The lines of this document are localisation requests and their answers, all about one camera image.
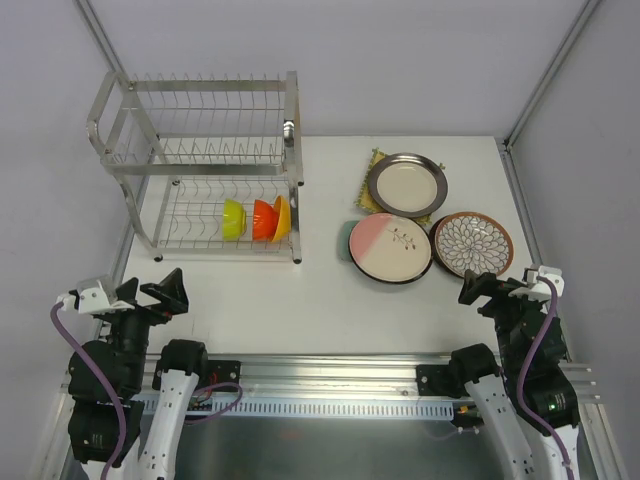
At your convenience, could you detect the red orange bowl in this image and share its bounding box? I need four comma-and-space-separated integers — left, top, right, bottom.
252, 199, 279, 241

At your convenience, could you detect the yellow woven bamboo mat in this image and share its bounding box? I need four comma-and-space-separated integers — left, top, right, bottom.
352, 146, 446, 224

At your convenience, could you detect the yellow orange bowl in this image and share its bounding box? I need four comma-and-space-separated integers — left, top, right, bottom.
270, 195, 291, 243

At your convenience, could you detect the lime green bowl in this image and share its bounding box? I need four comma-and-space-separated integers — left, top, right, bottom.
222, 198, 247, 241

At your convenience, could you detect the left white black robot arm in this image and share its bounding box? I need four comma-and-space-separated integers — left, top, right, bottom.
59, 268, 210, 479

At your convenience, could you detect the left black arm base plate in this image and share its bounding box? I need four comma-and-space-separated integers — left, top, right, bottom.
195, 360, 241, 393

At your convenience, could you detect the pink and cream floral plate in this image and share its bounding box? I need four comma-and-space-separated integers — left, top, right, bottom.
348, 213, 433, 285

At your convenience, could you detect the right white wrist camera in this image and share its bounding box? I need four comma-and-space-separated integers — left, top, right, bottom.
508, 265, 565, 302

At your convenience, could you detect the aluminium mounting rail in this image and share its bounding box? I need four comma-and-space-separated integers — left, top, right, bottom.
59, 352, 601, 406

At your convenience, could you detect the cream plate with metallic rim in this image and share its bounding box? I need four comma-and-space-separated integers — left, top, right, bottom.
366, 151, 450, 218

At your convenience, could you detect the steel two-tier dish rack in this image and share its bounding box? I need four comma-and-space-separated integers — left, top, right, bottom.
86, 71, 304, 263

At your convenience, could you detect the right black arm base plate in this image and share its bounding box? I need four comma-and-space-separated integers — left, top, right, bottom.
415, 364, 455, 397

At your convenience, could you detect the white slotted cable duct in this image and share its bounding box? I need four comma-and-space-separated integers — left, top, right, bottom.
134, 395, 455, 420

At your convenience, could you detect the teal square plate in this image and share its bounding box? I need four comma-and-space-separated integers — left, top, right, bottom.
337, 220, 359, 262

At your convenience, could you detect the white petal pattern brown-rim plate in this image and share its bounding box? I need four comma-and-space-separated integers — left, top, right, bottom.
430, 212, 514, 278

